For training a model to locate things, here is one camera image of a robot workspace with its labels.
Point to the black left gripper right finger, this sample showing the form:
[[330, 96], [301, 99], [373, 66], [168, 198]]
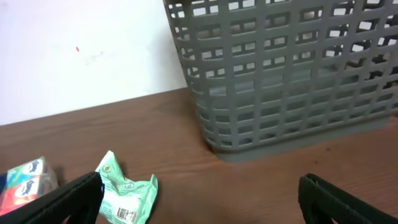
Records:
[[324, 203]]

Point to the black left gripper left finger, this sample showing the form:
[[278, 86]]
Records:
[[78, 202]]

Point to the colourful tissue multipack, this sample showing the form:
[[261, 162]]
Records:
[[25, 183]]

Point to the green crumpled snack packet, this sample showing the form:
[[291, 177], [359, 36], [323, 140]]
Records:
[[125, 201]]

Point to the grey plastic lattice basket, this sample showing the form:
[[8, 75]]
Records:
[[269, 76]]

